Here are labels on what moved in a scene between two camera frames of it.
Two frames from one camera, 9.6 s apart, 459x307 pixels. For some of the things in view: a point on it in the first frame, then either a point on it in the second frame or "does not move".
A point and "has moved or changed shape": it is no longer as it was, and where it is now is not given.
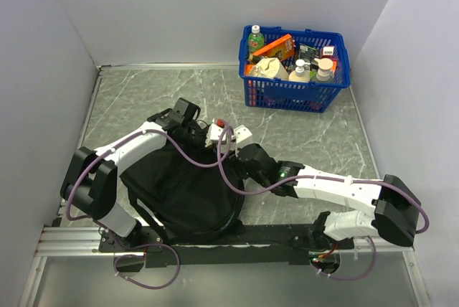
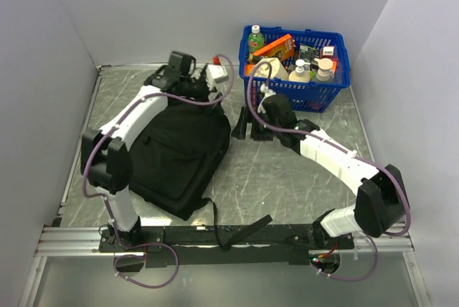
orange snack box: [285, 46] does not move
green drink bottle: [255, 39] does not move
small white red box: [328, 52] does not move
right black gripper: [234, 163] -> [240, 130]
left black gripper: [204, 130] -> [206, 90]
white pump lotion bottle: [300, 74] does not move
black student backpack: [179, 199] has moved or changed shape
